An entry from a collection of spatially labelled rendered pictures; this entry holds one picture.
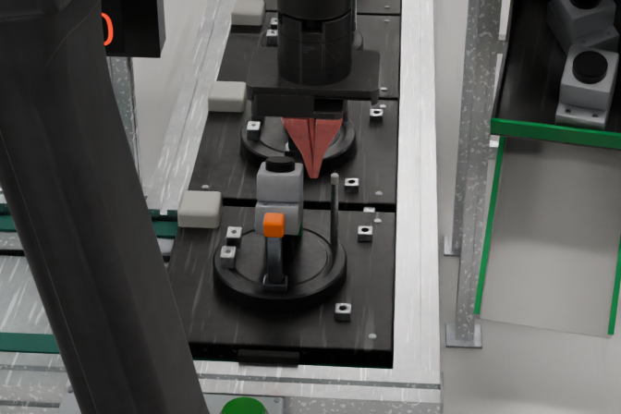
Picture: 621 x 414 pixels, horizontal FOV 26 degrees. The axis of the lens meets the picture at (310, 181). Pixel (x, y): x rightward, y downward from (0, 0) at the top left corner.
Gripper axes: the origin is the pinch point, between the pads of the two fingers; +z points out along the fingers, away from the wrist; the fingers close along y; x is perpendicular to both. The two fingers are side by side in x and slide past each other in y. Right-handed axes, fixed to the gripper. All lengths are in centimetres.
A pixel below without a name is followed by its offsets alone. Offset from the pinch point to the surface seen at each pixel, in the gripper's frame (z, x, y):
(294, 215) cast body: 17.2, -17.1, 3.1
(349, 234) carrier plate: 26.4, -26.9, -2.1
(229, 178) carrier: 26.5, -37.0, 12.4
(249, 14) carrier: 25, -77, 15
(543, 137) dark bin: 3.8, -12.0, -19.9
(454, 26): 38, -101, -15
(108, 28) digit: 3.1, -28.9, 23.1
